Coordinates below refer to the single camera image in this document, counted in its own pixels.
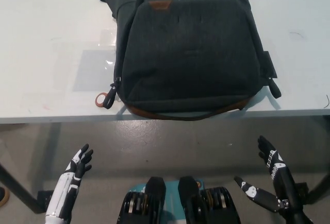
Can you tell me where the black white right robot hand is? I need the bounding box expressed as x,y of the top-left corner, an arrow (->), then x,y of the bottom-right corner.
234,135 -> 303,213

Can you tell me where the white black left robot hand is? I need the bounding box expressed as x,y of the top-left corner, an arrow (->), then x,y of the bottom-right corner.
45,143 -> 94,216

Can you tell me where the dark grey fabric backpack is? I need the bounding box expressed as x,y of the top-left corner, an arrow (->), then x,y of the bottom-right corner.
97,0 -> 282,121

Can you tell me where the black floor plate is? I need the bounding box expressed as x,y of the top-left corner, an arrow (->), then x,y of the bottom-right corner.
290,182 -> 310,205
37,189 -> 57,213

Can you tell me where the dark metal table leg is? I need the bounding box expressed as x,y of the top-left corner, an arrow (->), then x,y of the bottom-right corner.
0,161 -> 43,214
306,171 -> 330,205

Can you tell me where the orange ring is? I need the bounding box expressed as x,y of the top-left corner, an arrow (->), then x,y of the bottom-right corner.
95,92 -> 108,108

